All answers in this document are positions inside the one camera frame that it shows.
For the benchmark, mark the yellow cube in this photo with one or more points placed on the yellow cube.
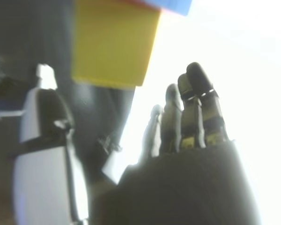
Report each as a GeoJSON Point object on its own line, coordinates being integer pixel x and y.
{"type": "Point", "coordinates": [112, 42]}

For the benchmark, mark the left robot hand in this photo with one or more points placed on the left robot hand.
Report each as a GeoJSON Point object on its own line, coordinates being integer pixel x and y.
{"type": "Point", "coordinates": [178, 187]}

